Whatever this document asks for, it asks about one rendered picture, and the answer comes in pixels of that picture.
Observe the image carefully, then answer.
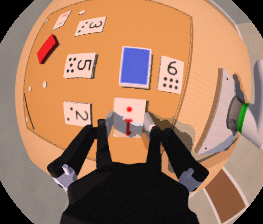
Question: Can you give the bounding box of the white printed rules card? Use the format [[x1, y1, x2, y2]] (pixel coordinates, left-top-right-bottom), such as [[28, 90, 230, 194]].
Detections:
[[52, 10, 72, 31]]

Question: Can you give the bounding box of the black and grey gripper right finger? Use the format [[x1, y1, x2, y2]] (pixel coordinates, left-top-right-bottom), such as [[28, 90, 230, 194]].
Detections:
[[140, 112, 209, 196]]

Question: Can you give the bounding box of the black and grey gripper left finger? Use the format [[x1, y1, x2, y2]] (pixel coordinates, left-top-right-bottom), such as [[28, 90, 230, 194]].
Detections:
[[47, 111, 118, 196]]

